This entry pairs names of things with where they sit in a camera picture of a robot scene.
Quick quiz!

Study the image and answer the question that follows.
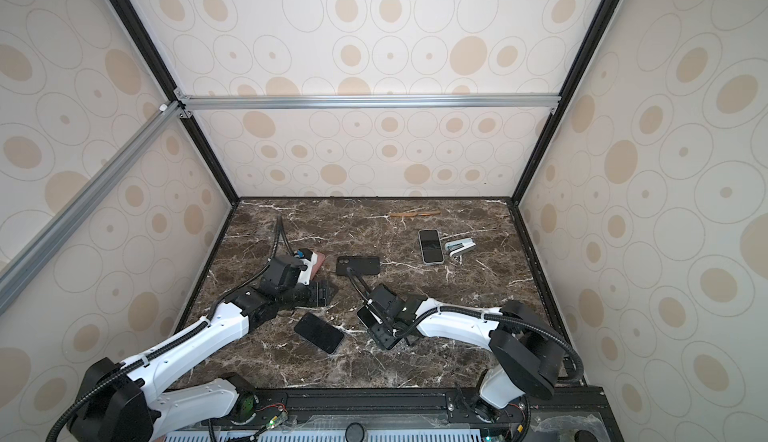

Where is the black smartphone gold edge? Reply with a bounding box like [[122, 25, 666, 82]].
[[356, 307, 378, 331]]

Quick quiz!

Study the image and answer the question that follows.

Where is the black phone case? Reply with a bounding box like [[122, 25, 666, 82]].
[[335, 255, 381, 276]]

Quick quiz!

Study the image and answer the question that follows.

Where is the blue smartphone black screen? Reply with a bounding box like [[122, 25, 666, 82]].
[[419, 230, 443, 263]]

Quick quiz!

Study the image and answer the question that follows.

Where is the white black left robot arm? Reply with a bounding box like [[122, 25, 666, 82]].
[[46, 249, 336, 441]]

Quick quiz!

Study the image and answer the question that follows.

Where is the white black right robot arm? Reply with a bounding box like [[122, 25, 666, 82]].
[[357, 284, 571, 413]]

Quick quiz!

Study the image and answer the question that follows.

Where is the pink phone case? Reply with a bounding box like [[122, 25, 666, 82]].
[[310, 252, 326, 279]]

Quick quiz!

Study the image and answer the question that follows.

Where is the dark blue smartphone left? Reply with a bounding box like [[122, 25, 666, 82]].
[[294, 313, 344, 354]]

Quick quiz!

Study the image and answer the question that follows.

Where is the light blue white stapler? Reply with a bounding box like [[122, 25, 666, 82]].
[[444, 238, 476, 258]]

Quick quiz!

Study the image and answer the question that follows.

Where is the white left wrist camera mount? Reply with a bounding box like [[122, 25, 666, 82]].
[[295, 248, 314, 286]]

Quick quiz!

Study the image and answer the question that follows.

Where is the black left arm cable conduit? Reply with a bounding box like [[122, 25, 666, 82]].
[[44, 216, 295, 442]]

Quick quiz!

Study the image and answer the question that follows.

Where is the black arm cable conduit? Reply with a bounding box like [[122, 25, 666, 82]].
[[44, 216, 295, 442], [344, 267, 586, 384]]

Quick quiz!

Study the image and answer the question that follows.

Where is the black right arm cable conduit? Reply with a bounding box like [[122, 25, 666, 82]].
[[344, 267, 586, 384]]

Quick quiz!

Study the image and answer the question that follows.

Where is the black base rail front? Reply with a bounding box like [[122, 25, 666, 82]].
[[104, 385, 625, 442]]

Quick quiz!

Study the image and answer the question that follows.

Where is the silver aluminium rail left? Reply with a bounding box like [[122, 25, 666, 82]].
[[1, 100, 182, 312]]

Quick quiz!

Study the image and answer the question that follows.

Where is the silver aluminium rail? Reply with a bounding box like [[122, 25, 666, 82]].
[[181, 94, 561, 110], [1, 100, 182, 312]]

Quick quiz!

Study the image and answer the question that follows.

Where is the silver aluminium rail back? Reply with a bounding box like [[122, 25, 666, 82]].
[[181, 94, 561, 110]]

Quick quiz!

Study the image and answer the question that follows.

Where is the black corner frame post left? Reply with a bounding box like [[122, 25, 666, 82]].
[[86, 0, 240, 206]]

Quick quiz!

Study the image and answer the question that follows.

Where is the black corner frame post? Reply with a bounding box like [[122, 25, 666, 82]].
[[86, 0, 240, 206], [511, 0, 621, 206]]

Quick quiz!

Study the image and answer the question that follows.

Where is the black corner frame post right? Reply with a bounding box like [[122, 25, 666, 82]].
[[511, 0, 621, 206]]

